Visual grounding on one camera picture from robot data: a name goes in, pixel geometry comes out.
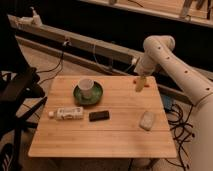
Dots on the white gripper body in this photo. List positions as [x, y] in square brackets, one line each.
[145, 66]

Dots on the black chair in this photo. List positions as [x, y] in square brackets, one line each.
[20, 94]

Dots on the black rectangular phone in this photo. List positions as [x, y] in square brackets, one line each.
[97, 116]

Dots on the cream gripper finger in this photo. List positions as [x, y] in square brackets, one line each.
[140, 83]

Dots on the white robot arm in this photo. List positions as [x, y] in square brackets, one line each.
[197, 88]

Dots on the wooden table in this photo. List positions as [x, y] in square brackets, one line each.
[118, 137]

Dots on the white ceramic cup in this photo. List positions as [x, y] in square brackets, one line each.
[86, 85]

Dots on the white spray bottle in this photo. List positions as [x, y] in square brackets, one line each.
[36, 17]

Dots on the blue box on floor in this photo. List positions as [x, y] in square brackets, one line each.
[167, 102]

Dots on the white plastic bottle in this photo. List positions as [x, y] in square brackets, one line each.
[67, 113]

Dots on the green ceramic plate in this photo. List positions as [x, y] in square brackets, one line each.
[97, 93]

